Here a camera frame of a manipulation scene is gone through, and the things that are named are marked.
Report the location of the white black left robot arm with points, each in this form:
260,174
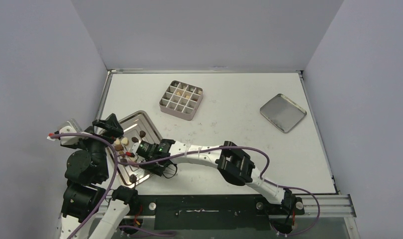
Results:
91,208

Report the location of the small square metal lid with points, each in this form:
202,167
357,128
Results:
283,113

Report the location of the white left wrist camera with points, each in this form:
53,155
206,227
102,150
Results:
69,126

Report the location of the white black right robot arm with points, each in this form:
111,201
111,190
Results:
232,162

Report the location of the large steel tray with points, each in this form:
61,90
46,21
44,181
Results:
128,175

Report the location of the dark round chocolate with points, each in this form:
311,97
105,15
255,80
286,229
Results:
142,134

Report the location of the pink grid chocolate box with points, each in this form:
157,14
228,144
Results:
178,106

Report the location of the aluminium rail frame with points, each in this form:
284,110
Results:
319,206

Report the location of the black mounting base plate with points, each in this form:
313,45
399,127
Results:
218,212

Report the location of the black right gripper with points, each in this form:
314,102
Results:
143,150

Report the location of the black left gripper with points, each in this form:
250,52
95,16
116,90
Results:
110,123

